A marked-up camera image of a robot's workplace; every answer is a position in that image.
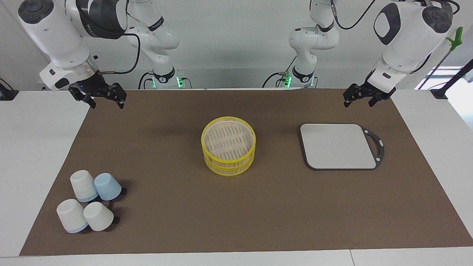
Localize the black stand pole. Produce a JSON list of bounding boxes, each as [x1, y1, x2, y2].
[[431, 59, 473, 99]]

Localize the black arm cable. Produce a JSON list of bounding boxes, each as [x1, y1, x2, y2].
[[98, 33, 142, 74], [330, 0, 459, 31]]

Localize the black left base cable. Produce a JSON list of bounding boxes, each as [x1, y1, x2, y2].
[[262, 55, 296, 89]]

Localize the white steamer liner paper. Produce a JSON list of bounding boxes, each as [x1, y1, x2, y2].
[[204, 120, 253, 161]]

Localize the grey cutting board with handle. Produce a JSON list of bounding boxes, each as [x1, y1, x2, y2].
[[299, 123, 385, 171]]

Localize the black table clamp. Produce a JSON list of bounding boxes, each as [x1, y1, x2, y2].
[[0, 78, 19, 101]]

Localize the light blue plastic cup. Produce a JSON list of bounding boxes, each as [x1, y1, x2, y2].
[[94, 173, 122, 201]]

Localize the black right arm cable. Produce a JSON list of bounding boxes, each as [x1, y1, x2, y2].
[[98, 33, 142, 74]]

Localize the green clamp on rod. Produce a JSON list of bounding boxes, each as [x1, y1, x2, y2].
[[418, 27, 463, 90]]

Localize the yellow steamer tier with liner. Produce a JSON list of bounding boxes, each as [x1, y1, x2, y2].
[[201, 116, 256, 170]]

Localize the white plastic cup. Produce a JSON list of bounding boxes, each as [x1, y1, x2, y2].
[[57, 199, 88, 233], [83, 201, 114, 232], [70, 170, 98, 202]]

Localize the white wall socket boxes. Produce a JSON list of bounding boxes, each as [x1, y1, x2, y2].
[[37, 72, 79, 90]]

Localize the black right base cable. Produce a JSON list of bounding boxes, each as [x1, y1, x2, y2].
[[139, 72, 153, 90]]

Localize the brown table mat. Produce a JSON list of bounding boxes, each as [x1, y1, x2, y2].
[[19, 88, 473, 256]]

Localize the black base cable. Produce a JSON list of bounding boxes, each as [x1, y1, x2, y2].
[[262, 55, 296, 89], [139, 72, 153, 90]]

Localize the yellow slatted steamer tier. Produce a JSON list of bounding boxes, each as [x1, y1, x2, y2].
[[204, 153, 255, 177]]

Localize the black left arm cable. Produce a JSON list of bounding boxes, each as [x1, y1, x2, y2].
[[330, 0, 459, 31]]

